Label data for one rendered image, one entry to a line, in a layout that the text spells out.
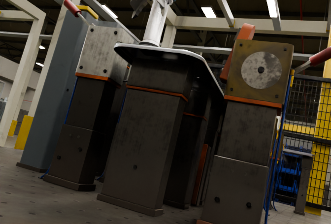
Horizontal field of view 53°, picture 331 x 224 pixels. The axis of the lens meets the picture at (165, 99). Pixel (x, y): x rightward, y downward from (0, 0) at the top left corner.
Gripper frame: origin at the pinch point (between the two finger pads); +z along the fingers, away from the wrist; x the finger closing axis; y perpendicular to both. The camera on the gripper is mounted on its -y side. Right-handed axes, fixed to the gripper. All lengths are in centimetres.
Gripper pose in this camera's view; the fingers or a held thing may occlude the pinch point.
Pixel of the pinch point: (148, 18)
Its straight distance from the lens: 130.0
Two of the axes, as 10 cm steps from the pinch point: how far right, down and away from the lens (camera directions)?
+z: -2.3, 9.6, -1.8
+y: -5.6, -2.8, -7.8
